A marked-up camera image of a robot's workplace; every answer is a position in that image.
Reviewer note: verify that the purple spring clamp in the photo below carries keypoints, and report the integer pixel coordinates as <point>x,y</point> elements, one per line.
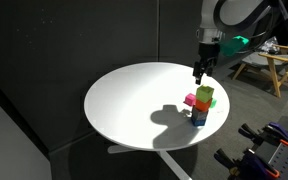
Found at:
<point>249,167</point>
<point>272,133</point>

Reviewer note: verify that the purple spring clamp left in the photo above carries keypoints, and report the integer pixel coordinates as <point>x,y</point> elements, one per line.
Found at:
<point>249,167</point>

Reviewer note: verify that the blue block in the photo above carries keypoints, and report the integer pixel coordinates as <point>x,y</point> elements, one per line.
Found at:
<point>198,121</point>

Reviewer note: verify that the pink block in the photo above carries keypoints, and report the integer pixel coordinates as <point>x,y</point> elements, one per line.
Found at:
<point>190,99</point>

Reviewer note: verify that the orange block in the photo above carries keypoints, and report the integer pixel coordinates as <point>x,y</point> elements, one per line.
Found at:
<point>203,106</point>

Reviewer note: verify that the yellow block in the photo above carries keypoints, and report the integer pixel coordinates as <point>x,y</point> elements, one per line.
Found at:
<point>204,93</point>

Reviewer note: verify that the white round table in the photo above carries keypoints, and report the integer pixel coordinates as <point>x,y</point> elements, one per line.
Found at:
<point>142,107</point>

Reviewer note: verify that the wooden chair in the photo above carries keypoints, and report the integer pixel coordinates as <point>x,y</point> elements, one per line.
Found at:
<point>271,66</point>

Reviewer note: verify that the green block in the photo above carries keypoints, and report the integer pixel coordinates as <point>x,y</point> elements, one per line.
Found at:
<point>213,103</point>

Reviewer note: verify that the purple spring clamp right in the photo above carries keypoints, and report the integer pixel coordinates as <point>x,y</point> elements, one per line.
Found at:
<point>272,133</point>

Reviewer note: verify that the gray block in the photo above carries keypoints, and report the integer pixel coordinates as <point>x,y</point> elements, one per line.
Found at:
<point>198,114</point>

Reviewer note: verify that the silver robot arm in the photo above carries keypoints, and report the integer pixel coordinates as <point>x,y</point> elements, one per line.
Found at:
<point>219,17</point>

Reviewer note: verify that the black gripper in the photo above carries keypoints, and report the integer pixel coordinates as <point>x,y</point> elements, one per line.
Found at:
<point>208,54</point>

